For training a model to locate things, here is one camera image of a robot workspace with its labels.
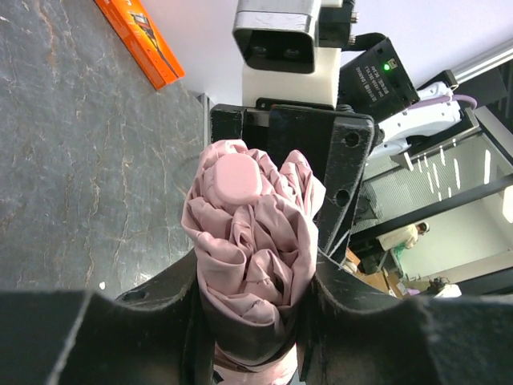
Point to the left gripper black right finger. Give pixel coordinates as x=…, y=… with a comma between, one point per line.
x=350, y=333

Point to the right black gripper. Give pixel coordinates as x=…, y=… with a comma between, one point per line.
x=338, y=140

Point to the pink and black folding umbrella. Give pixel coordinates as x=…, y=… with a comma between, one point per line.
x=255, y=241

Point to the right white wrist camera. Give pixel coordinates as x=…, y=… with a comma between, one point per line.
x=292, y=49

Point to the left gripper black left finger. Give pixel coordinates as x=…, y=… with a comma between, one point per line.
x=153, y=334

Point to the person in background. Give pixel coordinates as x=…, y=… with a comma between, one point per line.
x=406, y=236

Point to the orange razor box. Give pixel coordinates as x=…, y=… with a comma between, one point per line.
x=141, y=37

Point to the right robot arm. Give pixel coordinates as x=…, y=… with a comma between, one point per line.
x=339, y=101

